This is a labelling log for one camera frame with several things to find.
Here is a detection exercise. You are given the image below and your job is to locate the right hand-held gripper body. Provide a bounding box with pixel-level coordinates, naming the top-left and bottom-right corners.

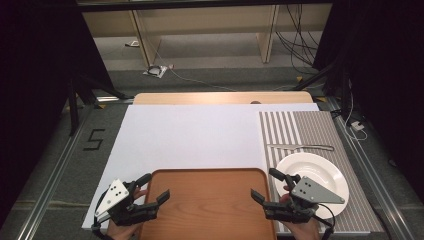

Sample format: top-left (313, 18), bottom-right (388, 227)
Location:
top-left (263, 175), bottom-right (346, 224)

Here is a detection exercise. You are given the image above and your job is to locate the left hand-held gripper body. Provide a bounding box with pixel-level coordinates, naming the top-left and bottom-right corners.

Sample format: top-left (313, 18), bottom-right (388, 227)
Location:
top-left (94, 178), bottom-right (160, 227)

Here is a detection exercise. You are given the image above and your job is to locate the white round plate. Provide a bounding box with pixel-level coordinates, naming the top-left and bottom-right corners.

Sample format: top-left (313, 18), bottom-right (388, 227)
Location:
top-left (273, 152), bottom-right (350, 220)

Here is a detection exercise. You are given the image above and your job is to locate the brown wooden tray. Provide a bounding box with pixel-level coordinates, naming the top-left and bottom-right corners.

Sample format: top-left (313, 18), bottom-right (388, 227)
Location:
top-left (138, 168), bottom-right (278, 240)

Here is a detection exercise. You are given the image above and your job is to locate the person's left hand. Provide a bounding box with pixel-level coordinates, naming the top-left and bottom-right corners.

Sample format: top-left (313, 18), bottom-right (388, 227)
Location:
top-left (106, 187), bottom-right (150, 240)

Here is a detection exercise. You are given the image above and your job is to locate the person's right hand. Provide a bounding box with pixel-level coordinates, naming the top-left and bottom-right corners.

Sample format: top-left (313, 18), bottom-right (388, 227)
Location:
top-left (279, 185), bottom-right (322, 240)

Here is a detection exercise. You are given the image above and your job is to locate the silver table knife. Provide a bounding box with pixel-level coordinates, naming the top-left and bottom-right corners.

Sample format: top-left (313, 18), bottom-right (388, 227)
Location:
top-left (267, 143), bottom-right (335, 152)

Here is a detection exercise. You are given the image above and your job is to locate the grey striped placemat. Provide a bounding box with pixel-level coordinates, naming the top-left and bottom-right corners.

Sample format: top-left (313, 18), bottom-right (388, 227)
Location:
top-left (258, 110), bottom-right (385, 234)

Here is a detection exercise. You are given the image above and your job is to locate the white board sheet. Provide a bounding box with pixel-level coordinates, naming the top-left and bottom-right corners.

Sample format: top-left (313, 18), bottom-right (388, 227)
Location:
top-left (81, 103), bottom-right (320, 231)

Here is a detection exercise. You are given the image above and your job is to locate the light wooden table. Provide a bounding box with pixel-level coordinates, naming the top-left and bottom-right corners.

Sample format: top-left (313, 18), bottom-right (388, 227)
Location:
top-left (132, 91), bottom-right (315, 106)

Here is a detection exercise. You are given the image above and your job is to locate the black tripod stand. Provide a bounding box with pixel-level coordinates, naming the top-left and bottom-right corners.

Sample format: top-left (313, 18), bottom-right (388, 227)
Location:
top-left (65, 73), bottom-right (135, 137)

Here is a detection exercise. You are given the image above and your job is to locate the black metal stand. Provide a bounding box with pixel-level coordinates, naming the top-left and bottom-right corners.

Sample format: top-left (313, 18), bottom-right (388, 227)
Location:
top-left (292, 58), bottom-right (355, 113)

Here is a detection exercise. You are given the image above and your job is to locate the clear plastic packet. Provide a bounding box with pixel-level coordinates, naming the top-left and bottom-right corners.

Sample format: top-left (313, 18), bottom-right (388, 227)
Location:
top-left (142, 63), bottom-right (175, 80)

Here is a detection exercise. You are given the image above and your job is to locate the black curtain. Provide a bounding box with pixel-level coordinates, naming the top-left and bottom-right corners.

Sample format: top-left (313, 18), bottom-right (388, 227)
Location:
top-left (313, 0), bottom-right (424, 196)
top-left (0, 0), bottom-right (116, 231)

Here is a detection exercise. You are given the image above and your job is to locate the light wooden shelf unit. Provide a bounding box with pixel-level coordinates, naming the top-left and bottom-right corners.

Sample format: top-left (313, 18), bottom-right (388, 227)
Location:
top-left (76, 0), bottom-right (334, 68)

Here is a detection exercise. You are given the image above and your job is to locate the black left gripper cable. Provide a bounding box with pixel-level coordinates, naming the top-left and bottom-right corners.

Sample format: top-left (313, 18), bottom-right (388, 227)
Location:
top-left (91, 194), bottom-right (113, 240)

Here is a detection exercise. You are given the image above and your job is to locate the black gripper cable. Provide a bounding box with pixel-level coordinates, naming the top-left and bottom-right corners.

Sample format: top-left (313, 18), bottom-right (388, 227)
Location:
top-left (312, 202), bottom-right (336, 240)
top-left (91, 194), bottom-right (113, 240)

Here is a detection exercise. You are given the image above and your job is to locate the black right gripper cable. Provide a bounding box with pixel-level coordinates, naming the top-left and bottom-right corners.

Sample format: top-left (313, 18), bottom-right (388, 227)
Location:
top-left (312, 202), bottom-right (336, 240)

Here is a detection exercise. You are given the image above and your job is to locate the aluminium floor rail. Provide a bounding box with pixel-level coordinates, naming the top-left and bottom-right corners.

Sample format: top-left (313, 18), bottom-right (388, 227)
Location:
top-left (327, 98), bottom-right (418, 240)
top-left (15, 105), bottom-right (98, 240)

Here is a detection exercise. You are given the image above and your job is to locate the white adapter cable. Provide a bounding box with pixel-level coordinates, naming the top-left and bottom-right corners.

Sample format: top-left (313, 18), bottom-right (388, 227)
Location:
top-left (342, 79), bottom-right (368, 142)

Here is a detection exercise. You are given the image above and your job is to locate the thin white floor cable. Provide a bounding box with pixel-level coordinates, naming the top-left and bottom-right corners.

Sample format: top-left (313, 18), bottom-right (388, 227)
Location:
top-left (146, 31), bottom-right (239, 93)

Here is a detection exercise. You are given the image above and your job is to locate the bundle of black cables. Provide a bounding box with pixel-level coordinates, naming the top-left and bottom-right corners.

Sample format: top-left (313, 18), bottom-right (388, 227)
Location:
top-left (275, 3), bottom-right (322, 68)

